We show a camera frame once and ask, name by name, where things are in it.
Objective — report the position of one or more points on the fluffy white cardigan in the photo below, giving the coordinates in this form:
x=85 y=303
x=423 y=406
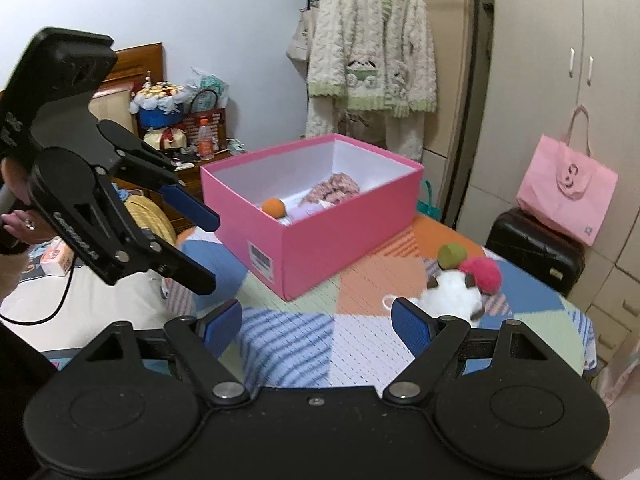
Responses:
x=365 y=45

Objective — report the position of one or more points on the wooden headboard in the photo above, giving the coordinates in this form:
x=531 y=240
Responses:
x=135 y=67

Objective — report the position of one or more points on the person's left forearm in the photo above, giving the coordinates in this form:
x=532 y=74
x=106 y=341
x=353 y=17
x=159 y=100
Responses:
x=11 y=275

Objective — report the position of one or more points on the orange drink bottle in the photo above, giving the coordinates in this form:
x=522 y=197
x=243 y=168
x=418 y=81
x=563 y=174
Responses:
x=205 y=140

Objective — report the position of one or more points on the beige canvas tote bag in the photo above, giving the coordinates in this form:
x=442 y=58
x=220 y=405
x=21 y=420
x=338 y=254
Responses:
x=300 y=45

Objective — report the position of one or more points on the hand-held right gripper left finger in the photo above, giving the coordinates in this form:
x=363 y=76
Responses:
x=222 y=327

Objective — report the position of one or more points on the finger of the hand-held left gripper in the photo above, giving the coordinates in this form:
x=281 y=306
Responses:
x=190 y=272
x=192 y=207

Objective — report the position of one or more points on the black suitcase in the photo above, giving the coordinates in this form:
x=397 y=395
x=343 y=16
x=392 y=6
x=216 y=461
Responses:
x=530 y=250

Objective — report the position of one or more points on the green pompom ball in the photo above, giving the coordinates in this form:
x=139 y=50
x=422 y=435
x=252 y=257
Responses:
x=450 y=255

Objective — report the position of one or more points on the beige wardrobe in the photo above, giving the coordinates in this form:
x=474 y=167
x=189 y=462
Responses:
x=540 y=35

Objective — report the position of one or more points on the wooden nightstand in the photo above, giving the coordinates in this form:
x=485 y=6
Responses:
x=192 y=175

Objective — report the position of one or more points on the patchwork bed sheet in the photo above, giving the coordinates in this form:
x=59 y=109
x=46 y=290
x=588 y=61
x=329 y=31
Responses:
x=360 y=285

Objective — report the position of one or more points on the pink knitted plush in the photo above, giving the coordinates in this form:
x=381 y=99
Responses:
x=332 y=187

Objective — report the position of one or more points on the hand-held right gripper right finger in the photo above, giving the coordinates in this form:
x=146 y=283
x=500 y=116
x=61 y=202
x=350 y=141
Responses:
x=410 y=322

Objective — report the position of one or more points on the person's left hand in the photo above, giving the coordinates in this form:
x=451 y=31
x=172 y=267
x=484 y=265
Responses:
x=17 y=227

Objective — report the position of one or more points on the white panda plush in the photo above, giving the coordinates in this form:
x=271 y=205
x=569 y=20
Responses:
x=450 y=295

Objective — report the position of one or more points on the pink pompom ball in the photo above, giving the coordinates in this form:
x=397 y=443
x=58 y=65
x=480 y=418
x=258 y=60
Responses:
x=480 y=274

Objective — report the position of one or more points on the orange fruit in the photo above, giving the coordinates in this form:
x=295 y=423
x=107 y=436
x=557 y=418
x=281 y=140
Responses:
x=274 y=208

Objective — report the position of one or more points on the pink tote bag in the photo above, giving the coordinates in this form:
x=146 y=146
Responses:
x=565 y=185

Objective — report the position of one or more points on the cream gift ornament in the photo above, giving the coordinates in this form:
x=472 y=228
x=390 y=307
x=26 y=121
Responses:
x=165 y=139

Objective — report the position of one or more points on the green bag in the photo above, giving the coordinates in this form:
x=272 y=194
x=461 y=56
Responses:
x=430 y=200

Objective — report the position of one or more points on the checkered handbag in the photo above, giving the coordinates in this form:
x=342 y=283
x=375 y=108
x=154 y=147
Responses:
x=210 y=125

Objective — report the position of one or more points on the white printed blanket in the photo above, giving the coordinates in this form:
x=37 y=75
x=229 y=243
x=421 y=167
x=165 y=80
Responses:
x=100 y=310

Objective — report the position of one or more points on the small orange carton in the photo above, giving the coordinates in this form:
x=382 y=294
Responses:
x=57 y=260

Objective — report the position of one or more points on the pink cardboard box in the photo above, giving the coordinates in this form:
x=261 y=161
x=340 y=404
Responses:
x=330 y=240

